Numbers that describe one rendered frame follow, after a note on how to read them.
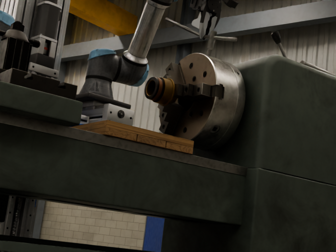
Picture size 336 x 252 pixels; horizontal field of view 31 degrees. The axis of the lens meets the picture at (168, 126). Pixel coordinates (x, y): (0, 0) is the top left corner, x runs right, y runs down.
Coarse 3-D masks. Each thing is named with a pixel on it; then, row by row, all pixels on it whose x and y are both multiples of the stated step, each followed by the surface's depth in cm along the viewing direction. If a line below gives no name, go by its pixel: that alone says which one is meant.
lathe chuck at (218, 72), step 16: (192, 64) 203; (208, 64) 196; (224, 64) 199; (192, 80) 201; (208, 80) 194; (224, 80) 193; (224, 96) 191; (192, 112) 197; (208, 112) 190; (224, 112) 192; (176, 128) 203; (192, 128) 195; (208, 128) 192; (224, 128) 195; (208, 144) 199
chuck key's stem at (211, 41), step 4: (212, 32) 204; (216, 32) 204; (212, 36) 203; (208, 40) 204; (212, 40) 203; (208, 44) 204; (212, 44) 204; (208, 48) 204; (212, 48) 204; (208, 52) 204
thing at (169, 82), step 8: (152, 80) 195; (160, 80) 193; (168, 80) 195; (144, 88) 197; (152, 88) 198; (160, 88) 192; (168, 88) 193; (152, 96) 192; (160, 96) 193; (168, 96) 194; (160, 104) 198
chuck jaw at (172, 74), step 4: (172, 64) 206; (176, 64) 208; (168, 68) 207; (172, 68) 205; (176, 68) 206; (180, 68) 208; (168, 72) 203; (172, 72) 203; (176, 72) 205; (180, 72) 206; (164, 76) 204; (168, 76) 200; (172, 76) 202; (176, 76) 203; (180, 76) 204; (176, 80) 202; (180, 80) 203; (184, 80) 204; (184, 84) 203
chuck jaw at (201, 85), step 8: (176, 88) 193; (184, 88) 193; (192, 88) 192; (200, 88) 190; (208, 88) 190; (216, 88) 190; (176, 96) 194; (184, 96) 193; (192, 96) 192; (200, 96) 191; (208, 96) 191
